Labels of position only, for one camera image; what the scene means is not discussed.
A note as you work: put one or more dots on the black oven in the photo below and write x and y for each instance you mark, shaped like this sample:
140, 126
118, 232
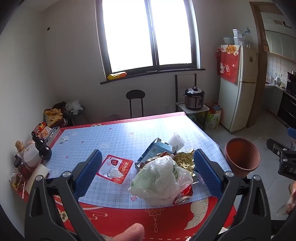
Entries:
286, 106

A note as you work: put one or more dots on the yellow snack packet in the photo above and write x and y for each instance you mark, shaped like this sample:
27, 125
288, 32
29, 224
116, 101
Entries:
116, 75

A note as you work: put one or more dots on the bear shaped bottle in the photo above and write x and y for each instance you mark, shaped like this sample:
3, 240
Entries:
19, 146

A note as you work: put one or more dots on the small white sachets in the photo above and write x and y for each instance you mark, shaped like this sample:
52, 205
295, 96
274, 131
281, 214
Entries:
63, 139

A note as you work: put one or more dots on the red printed cloth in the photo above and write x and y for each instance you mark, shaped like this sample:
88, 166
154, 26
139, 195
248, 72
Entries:
229, 64

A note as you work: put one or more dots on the red and white packet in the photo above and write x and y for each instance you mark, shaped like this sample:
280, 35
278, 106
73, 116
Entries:
114, 169

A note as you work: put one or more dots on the kitchen wall cabinets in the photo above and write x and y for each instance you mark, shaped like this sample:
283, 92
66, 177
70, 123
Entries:
281, 44

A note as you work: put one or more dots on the green shopping bags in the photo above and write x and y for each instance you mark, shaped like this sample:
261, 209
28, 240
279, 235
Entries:
214, 117

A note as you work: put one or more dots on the brown plastic bucket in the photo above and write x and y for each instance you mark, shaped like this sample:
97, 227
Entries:
241, 155

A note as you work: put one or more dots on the dark low stool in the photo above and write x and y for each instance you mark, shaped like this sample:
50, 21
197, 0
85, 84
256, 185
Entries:
77, 117

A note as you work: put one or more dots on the person's left hand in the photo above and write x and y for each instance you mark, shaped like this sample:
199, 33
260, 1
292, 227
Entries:
129, 233

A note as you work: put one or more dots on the blue carton box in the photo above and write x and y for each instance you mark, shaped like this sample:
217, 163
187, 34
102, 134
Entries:
153, 150

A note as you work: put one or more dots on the clear plastic containers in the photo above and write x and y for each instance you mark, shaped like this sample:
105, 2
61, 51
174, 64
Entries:
238, 38

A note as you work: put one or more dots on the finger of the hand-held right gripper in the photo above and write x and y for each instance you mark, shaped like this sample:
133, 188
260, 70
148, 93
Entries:
292, 133

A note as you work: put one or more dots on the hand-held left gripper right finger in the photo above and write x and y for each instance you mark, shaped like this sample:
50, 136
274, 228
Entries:
207, 173

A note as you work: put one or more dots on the silver pressure cooker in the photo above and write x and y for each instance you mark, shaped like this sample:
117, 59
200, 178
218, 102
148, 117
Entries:
194, 98

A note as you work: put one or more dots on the white round device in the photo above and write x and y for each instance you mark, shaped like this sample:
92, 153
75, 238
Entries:
31, 156

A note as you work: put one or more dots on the person's right hand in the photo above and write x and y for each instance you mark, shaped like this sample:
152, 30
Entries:
292, 192

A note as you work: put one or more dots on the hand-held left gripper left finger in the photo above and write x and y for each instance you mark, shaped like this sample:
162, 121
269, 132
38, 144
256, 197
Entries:
89, 173

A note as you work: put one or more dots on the red soda can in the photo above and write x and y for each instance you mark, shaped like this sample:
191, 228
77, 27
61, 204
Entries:
185, 195

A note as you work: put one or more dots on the white refrigerator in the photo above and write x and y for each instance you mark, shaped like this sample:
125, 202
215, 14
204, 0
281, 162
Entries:
242, 99

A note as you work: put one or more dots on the white kettle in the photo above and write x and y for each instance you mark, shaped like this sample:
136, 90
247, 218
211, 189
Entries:
278, 80

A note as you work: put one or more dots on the crumpled white plastic bag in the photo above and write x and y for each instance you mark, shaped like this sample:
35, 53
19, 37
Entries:
74, 107

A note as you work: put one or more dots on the yellow snack bags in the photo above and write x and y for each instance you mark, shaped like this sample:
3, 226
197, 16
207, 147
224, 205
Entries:
54, 117

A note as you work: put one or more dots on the blue checked tablecloth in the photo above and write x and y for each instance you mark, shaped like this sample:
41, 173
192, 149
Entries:
115, 139

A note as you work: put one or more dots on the grey tissue tin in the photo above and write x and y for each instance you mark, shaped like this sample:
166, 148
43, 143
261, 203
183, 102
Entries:
52, 134

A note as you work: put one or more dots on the small white side table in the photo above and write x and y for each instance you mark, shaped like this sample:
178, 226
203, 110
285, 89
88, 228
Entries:
185, 108

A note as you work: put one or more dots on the silver wrapper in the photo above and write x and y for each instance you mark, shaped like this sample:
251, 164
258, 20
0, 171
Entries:
199, 178

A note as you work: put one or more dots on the black round stool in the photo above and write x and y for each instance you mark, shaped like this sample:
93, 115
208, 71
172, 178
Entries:
135, 94

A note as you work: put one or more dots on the dark framed window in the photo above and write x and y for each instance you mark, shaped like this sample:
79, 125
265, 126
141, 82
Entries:
153, 34

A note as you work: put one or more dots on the gold foil wrapper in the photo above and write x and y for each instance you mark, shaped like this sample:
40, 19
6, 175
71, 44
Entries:
185, 161

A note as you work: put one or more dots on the red snack packet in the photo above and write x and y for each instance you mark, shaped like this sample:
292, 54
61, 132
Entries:
42, 129

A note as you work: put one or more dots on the black metal rack frame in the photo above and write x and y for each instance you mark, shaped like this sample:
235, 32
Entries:
176, 88

